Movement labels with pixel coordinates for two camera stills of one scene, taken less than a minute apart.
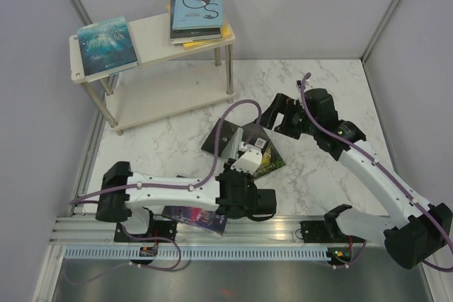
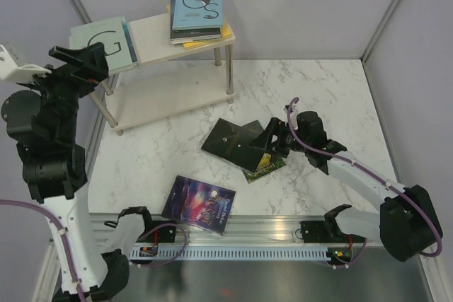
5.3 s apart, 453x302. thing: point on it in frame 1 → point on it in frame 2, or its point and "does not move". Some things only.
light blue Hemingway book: [198, 4] does not move
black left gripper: [227, 165] → [94, 66]
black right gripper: [281, 103] → [275, 126]
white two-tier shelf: [170, 80] does not move
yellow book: [226, 32] does not move
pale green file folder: [231, 149] → [113, 35]
